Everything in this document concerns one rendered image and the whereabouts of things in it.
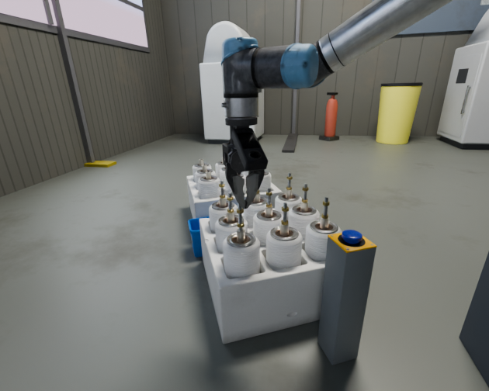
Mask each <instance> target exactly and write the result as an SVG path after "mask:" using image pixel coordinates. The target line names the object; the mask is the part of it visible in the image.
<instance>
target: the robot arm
mask: <svg viewBox="0 0 489 391"><path fill-rule="evenodd" d="M451 1H452V0H374V1H373V2H371V3H370V4H368V5H367V6H366V7H365V8H363V9H362V10H360V11H359V12H357V13H356V14H355V15H353V16H352V17H350V18H349V19H347V20H346V21H344V22H343V23H342V24H341V25H339V26H337V27H336V28H335V29H333V30H332V31H331V32H330V33H328V34H326V35H325V36H323V37H322V38H320V39H319V40H318V41H317V42H316V43H314V44H311V43H305V44H302V43H293V44H291V45H285V46H277V47H262V48H260V47H258V41H257V40H256V39H255V38H253V37H246V36H242V37H231V38H227V39H226V40H224V41H223V43H222V61H221V66H222V78H223V94H224V103H221V107H222V108H224V116H225V117H227V118H226V119H225V125H227V126H230V137H231V138H230V140H229V143H226V144H222V148H223V163H224V166H225V167H226V170H225V177H226V179H227V183H228V184H229V186H230V187H231V190H232V192H233V194H234V197H235V199H236V200H237V202H238V204H239V205H240V206H241V207H242V208H243V209H247V208H248V207H249V206H250V205H251V203H252V201H253V200H254V198H255V196H256V194H257V192H258V190H259V188H260V185H261V183H262V180H263V178H264V174H265V169H266V168H267V164H268V159H267V157H266V156H265V153H264V151H263V149H262V147H261V145H260V143H259V142H258V139H257V137H256V135H255V133H254V131H253V129H252V128H249V126H252V125H256V124H258V118H257V117H256V116H258V89H268V88H291V89H300V88H313V87H315V86H317V85H319V84H320V83H321V82H322V81H323V80H324V79H325V78H326V77H327V76H329V75H331V74H333V73H334V72H336V71H337V70H339V69H341V68H342V67H344V66H345V65H347V64H349V63H351V62H352V61H354V60H355V59H357V58H359V57H361V56H362V55H363V54H366V53H367V52H369V51H370V50H372V49H373V48H375V47H377V46H379V45H380V44H382V43H384V42H385V41H387V40H388V39H390V38H391V37H393V36H395V35H397V34H398V33H400V32H402V31H403V30H405V29H407V28H408V27H409V26H412V25H413V24H415V23H416V22H418V21H420V20H421V19H423V18H425V17H426V16H428V15H430V14H431V13H433V12H434V11H436V10H438V9H440V8H441V7H443V6H444V5H446V4H448V3H449V2H451ZM243 171H248V175H247V176H246V189H247V190H246V194H247V197H246V199H245V194H244V192H243V186H244V184H245V180H244V179H243V178H242V177H241V176H240V174H241V173H242V172H243Z"/></svg>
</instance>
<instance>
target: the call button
mask: <svg viewBox="0 0 489 391"><path fill-rule="evenodd" d="M342 238H343V240H344V241H345V242H347V243H350V244H357V243H359V242H360V241H361V240H362V234H361V233H360V232H359V231H356V230H344V231H343V232H342Z"/></svg>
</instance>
